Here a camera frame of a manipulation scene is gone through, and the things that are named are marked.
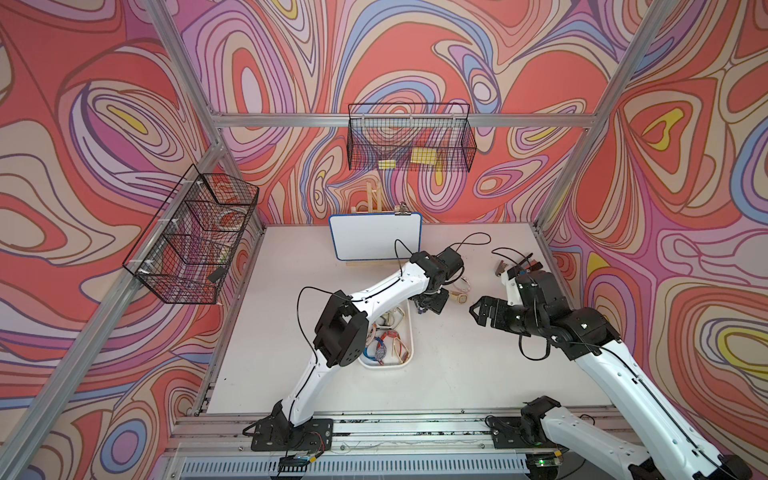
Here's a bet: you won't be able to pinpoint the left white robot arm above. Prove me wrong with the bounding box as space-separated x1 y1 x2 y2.
243 246 464 452

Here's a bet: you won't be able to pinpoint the black wire basket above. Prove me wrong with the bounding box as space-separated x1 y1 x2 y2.
347 100 477 172
122 165 260 305

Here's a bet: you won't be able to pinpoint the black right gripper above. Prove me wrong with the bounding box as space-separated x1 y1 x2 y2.
469 296 546 337

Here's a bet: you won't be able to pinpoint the white plastic storage box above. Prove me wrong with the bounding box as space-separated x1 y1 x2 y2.
358 301 415 370

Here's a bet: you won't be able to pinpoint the black wire basket left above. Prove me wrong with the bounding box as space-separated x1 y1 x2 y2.
122 165 260 305

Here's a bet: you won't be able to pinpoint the blue transparent watch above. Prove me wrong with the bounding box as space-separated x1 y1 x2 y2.
364 337 387 365

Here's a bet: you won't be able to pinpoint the wooden board easel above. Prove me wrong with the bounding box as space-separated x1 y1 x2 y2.
350 184 405 258

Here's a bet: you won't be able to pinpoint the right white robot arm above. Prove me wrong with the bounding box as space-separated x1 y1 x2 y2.
469 270 752 479

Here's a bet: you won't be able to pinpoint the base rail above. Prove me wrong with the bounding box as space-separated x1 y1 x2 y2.
149 410 661 480

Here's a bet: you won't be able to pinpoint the black red pliers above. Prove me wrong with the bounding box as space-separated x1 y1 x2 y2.
494 252 543 277

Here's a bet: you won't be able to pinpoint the yellow sticky note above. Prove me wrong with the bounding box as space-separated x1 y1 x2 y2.
410 147 438 165

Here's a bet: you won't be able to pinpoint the red transparent watch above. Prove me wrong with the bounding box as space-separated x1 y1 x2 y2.
390 332 411 364

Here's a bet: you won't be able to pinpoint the black wire basket back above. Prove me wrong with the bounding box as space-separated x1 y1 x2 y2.
347 100 477 172

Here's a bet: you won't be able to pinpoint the black binder clip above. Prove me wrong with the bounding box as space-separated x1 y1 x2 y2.
394 202 412 216

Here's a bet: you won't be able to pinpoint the white board blue rim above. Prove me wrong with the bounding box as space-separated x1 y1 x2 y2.
329 213 423 262

